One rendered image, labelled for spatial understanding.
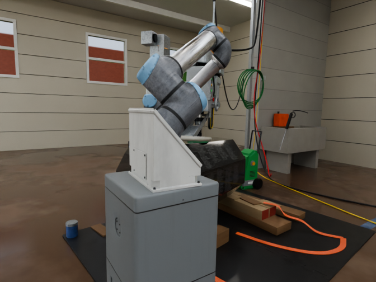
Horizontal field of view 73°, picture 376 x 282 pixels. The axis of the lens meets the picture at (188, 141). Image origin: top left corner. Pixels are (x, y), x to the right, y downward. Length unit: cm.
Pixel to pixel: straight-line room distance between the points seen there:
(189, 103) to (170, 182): 36
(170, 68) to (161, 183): 51
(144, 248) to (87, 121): 733
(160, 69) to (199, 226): 70
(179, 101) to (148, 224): 53
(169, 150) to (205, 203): 30
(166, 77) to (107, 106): 725
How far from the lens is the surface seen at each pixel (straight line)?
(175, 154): 99
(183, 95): 114
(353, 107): 678
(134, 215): 98
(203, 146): 244
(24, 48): 816
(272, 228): 265
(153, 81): 115
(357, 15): 714
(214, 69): 166
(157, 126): 95
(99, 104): 830
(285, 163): 511
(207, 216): 116
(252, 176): 390
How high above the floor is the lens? 117
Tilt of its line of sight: 7 degrees down
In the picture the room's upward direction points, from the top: 1 degrees clockwise
